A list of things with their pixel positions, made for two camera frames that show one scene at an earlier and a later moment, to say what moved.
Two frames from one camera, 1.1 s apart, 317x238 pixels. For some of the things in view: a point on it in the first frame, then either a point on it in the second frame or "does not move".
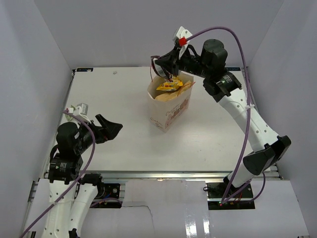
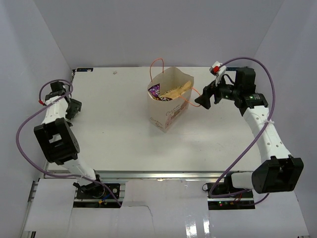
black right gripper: [171, 62] → [208, 91]
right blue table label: [233, 69] does not move
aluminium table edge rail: [172, 174] does not move
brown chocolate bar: [156, 68] → [155, 91]
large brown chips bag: [172, 94] does not move
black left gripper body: [98, 133] → [73, 107]
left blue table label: [84, 69] does not move
